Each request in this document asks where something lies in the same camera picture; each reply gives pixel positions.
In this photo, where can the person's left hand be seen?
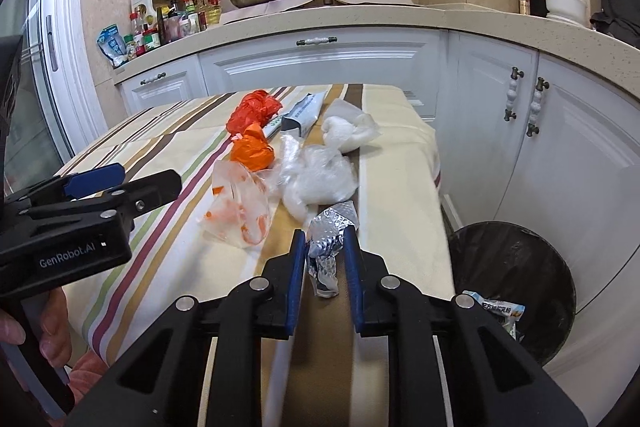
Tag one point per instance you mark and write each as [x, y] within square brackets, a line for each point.
[57, 344]

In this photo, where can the white tissue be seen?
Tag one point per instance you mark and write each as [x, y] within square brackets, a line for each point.
[346, 127]

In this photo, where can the black round trash bin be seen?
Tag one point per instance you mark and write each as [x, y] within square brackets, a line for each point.
[506, 262]

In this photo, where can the left cabinet door handle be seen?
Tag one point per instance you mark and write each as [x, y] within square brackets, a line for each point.
[512, 94]

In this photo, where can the white stacked bowls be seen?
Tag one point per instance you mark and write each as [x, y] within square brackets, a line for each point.
[568, 11]

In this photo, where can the blue snack bag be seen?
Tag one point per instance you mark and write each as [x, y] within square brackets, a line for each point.
[112, 45]

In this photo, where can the drawer handle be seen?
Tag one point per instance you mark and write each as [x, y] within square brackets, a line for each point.
[316, 41]
[157, 77]

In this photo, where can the clear bag with orange bits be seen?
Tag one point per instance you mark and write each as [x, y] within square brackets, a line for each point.
[240, 213]

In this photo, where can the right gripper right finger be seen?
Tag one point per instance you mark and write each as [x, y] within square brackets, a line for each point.
[449, 362]

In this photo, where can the right cabinet door handle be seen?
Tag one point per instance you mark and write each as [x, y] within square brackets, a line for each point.
[535, 107]

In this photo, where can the clear plastic bag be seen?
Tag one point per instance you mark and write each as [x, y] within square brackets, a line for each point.
[311, 176]

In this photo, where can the striped beige tablecloth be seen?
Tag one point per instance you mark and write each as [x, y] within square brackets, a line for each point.
[207, 241]

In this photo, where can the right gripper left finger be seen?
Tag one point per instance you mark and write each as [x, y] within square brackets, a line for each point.
[202, 355]

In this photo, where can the small orange plastic bag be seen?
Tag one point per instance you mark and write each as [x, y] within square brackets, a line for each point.
[251, 149]

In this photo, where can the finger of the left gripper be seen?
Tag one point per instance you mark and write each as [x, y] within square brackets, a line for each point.
[72, 186]
[134, 197]

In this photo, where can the red plastic bag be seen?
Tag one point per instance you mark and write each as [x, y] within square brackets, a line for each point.
[257, 107]

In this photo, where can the cabinet door handle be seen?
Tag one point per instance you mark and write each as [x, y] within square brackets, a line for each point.
[512, 94]
[535, 107]

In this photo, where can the condiment rack with bottles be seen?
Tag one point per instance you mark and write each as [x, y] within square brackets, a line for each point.
[154, 23]

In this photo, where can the white thin tube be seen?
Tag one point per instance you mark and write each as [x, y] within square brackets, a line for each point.
[273, 127]

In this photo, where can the white grey tube package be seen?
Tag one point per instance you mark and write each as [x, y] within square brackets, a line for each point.
[303, 115]

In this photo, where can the snack wrapper in bin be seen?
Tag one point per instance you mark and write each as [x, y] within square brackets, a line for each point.
[508, 314]

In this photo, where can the silver foil wrapper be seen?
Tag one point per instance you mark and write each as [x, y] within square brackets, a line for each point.
[326, 240]

